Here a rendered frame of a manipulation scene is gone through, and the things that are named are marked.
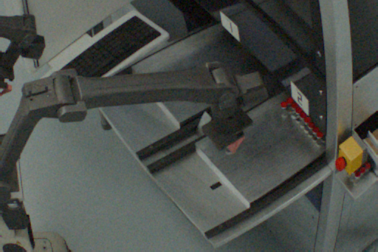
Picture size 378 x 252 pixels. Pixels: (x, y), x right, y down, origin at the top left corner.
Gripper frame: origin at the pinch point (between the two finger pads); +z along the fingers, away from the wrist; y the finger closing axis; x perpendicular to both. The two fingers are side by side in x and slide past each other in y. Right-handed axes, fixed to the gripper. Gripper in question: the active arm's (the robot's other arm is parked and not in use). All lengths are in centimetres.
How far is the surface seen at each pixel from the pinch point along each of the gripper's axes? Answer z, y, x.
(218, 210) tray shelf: 21.1, -6.7, 0.0
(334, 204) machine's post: 41, 27, -11
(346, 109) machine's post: -2.3, 30.5, -11.8
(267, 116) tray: 21.8, 21.0, 18.8
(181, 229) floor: 109, 1, 58
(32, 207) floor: 106, -51, 101
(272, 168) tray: 21.6, 12.2, 2.7
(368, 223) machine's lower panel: 79, 48, -11
